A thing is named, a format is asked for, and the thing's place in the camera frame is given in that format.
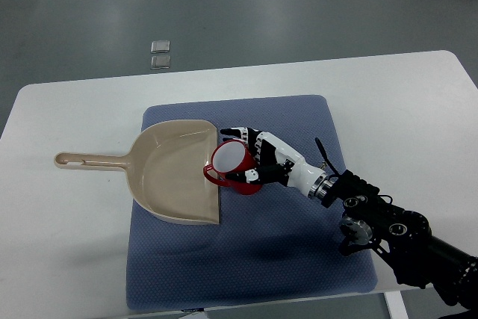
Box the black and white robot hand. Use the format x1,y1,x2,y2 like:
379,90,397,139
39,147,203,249
220,127,333,199

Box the red cup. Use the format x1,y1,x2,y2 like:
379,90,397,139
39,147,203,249
202,140,261,195

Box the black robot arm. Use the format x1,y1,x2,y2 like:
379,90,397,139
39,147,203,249
311,170,477,313

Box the beige plastic dustpan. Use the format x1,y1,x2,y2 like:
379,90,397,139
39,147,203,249
54,120,220,225

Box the blue fabric mat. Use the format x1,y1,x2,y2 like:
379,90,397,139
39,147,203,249
126,95,377,311

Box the upper metal floor plate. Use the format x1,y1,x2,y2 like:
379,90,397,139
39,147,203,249
150,40,170,54

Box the white table leg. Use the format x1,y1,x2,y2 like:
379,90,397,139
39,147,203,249
384,291,409,319

